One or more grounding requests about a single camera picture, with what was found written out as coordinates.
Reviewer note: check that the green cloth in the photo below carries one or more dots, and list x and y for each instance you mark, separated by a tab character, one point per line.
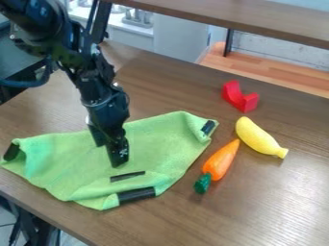
162	144

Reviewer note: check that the wooden table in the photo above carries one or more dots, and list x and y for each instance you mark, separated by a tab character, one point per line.
240	16

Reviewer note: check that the red toy block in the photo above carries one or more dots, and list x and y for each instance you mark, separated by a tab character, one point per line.
238	96

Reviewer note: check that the orange toy carrot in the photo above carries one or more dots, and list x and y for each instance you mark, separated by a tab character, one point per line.
219	162

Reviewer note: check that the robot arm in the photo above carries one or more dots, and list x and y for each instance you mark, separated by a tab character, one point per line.
47	32

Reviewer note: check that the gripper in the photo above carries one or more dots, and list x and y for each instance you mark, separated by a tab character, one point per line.
107	112

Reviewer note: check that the yellow toy banana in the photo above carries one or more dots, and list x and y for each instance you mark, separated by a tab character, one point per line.
258	138

